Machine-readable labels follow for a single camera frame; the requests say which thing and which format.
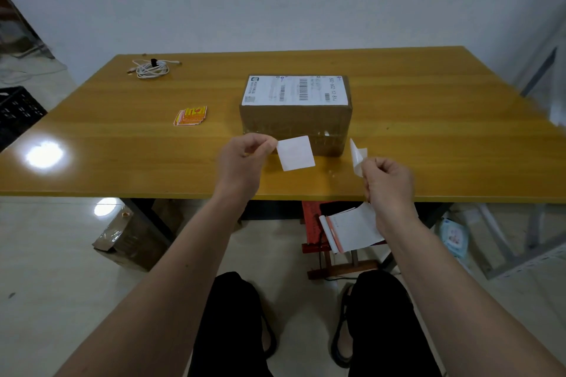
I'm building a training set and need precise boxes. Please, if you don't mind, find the black left sandal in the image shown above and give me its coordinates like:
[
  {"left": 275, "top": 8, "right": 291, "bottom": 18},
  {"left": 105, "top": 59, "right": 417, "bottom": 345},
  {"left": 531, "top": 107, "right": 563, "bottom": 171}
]
[{"left": 261, "top": 314, "right": 278, "bottom": 360}]

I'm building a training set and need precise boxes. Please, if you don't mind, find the black sandal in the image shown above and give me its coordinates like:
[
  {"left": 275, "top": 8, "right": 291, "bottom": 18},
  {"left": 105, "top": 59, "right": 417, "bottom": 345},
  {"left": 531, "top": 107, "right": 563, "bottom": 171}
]
[
  {"left": 330, "top": 283, "right": 356, "bottom": 369},
  {"left": 261, "top": 314, "right": 278, "bottom": 360}
]

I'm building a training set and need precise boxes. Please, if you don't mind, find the person's leg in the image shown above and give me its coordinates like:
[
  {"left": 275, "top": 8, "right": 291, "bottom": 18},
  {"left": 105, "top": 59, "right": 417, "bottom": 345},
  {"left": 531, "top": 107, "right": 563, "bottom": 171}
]
[
  {"left": 187, "top": 272, "right": 276, "bottom": 377},
  {"left": 348, "top": 269, "right": 444, "bottom": 377}
]

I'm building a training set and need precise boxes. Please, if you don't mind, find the black right sandal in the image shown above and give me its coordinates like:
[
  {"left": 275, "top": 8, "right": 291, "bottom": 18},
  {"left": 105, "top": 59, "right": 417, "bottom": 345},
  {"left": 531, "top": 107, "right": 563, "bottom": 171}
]
[{"left": 330, "top": 283, "right": 356, "bottom": 369}]

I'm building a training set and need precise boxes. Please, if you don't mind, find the white barcode shipping label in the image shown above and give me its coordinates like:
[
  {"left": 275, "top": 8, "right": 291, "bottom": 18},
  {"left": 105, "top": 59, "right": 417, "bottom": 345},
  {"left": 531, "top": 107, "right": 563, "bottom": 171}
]
[{"left": 241, "top": 76, "right": 349, "bottom": 107}]

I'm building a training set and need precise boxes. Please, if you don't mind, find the light blue wipes packet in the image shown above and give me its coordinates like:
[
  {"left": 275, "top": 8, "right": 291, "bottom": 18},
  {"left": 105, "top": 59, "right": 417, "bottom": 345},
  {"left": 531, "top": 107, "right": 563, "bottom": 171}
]
[{"left": 439, "top": 218, "right": 470, "bottom": 261}]

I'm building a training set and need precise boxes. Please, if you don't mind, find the person's right leg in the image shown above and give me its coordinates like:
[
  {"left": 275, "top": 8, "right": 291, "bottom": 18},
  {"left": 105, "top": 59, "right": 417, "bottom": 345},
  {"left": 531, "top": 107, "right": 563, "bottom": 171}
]
[{"left": 348, "top": 269, "right": 444, "bottom": 377}]

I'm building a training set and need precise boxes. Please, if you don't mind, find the person's left forearm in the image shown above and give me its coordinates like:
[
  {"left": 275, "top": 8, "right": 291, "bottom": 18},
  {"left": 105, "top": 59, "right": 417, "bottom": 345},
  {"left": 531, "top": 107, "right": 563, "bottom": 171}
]
[{"left": 54, "top": 190, "right": 247, "bottom": 377}]

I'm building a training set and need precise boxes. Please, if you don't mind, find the taped brown cardboard box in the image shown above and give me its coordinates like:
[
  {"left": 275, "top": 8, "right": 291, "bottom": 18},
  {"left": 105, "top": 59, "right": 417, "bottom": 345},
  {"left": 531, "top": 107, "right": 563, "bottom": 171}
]
[{"left": 92, "top": 199, "right": 183, "bottom": 272}]

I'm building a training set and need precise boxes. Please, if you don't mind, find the white coiled cable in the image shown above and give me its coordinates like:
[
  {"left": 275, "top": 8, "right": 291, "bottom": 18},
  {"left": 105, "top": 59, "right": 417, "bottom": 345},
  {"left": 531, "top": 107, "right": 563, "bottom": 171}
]
[{"left": 127, "top": 58, "right": 182, "bottom": 80}]

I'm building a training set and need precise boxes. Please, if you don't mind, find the white square sticker label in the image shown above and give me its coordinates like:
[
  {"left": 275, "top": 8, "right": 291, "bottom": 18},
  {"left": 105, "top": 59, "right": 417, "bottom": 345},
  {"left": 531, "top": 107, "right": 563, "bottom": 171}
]
[{"left": 276, "top": 135, "right": 316, "bottom": 172}]

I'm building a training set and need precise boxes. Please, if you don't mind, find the white label sheet pad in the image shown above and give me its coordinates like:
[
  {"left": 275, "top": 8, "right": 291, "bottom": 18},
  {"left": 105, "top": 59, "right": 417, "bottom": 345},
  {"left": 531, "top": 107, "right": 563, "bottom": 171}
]
[{"left": 319, "top": 202, "right": 386, "bottom": 255}]

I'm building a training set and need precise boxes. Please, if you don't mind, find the grey metal shelf frame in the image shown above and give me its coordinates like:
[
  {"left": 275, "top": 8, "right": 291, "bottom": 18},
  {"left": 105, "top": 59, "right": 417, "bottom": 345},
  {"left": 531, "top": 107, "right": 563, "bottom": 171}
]
[{"left": 475, "top": 203, "right": 566, "bottom": 281}]

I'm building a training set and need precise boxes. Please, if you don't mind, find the dark clutter pile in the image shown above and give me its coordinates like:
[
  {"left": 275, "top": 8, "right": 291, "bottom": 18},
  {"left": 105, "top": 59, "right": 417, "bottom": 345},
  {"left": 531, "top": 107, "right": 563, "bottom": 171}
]
[{"left": 0, "top": 0, "right": 56, "bottom": 60}]

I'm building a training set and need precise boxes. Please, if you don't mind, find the person's right forearm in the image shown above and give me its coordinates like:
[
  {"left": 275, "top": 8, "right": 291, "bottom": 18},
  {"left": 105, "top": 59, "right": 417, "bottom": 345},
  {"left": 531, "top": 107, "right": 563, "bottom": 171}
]
[{"left": 379, "top": 214, "right": 566, "bottom": 377}]

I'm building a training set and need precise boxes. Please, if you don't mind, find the person's left hand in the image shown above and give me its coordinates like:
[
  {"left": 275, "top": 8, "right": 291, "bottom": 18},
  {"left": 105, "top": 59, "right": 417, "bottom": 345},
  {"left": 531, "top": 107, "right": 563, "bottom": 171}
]
[{"left": 215, "top": 133, "right": 279, "bottom": 202}]

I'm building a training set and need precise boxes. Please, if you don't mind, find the brown cardboard parcel box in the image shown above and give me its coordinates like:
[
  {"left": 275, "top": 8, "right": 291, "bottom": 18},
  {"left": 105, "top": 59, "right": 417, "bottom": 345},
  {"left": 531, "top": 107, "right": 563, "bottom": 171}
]
[{"left": 239, "top": 75, "right": 353, "bottom": 158}]

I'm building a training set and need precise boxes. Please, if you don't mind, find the black plastic crate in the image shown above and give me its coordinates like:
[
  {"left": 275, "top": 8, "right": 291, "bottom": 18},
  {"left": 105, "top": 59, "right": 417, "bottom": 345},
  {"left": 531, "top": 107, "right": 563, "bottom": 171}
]
[{"left": 0, "top": 86, "right": 48, "bottom": 152}]

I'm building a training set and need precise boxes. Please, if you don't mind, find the stack of orange stickers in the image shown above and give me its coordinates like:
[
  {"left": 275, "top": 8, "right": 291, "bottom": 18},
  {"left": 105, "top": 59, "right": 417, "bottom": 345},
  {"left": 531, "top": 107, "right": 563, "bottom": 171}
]
[{"left": 173, "top": 105, "right": 208, "bottom": 127}]

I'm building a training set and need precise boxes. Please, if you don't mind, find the person's right hand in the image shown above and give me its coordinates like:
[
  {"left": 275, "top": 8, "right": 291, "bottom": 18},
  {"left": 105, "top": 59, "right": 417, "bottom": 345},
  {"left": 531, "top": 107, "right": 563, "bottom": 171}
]
[{"left": 360, "top": 157, "right": 419, "bottom": 232}]

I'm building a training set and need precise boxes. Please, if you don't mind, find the white backing paper strip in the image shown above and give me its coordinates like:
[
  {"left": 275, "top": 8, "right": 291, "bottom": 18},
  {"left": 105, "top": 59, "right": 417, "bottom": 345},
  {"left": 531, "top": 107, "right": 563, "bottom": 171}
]
[{"left": 349, "top": 138, "right": 368, "bottom": 178}]

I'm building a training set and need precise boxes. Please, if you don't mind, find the red wooden stool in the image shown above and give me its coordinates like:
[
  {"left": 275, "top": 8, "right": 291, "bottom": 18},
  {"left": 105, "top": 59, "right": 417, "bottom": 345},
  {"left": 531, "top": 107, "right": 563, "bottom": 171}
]
[{"left": 301, "top": 200, "right": 391, "bottom": 281}]

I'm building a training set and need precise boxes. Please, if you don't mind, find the person's left leg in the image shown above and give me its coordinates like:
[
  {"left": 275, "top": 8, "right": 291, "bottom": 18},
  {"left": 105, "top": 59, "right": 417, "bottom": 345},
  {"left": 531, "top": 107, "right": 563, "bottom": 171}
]
[{"left": 187, "top": 272, "right": 276, "bottom": 377}]

